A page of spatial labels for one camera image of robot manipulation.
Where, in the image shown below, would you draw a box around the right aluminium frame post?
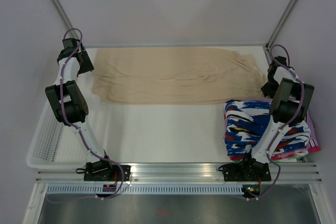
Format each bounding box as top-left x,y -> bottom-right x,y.
265,0 -> 299,51

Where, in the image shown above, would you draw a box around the white slotted cable duct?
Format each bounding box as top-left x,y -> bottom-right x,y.
47,184 -> 243,195

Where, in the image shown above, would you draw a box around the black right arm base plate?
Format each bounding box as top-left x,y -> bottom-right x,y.
218,163 -> 271,182

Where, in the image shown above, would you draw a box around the folded clothes stack underneath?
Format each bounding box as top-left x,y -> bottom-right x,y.
223,99 -> 321,162

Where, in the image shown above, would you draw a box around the beige trousers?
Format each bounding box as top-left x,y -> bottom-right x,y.
92,47 -> 267,104

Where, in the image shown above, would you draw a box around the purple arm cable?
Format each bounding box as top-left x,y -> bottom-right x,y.
45,28 -> 127,205
230,44 -> 307,201

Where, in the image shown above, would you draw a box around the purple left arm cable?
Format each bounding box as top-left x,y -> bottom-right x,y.
45,28 -> 127,205

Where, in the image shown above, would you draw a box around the aluminium mounting rail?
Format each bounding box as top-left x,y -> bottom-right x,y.
35,163 -> 322,184

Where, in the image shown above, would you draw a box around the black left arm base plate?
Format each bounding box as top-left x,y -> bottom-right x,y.
83,163 -> 131,182

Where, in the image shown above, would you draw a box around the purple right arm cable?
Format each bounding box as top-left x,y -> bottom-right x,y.
230,44 -> 307,201

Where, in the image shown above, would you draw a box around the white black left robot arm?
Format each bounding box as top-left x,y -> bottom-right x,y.
45,38 -> 114,180

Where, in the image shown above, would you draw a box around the blue patterned folded trousers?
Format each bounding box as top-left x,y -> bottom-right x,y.
223,99 -> 316,161

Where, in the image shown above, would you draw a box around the white perforated plastic basket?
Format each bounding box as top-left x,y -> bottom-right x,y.
26,101 -> 86,170

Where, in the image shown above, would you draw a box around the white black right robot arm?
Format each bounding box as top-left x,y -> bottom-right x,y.
239,56 -> 314,180

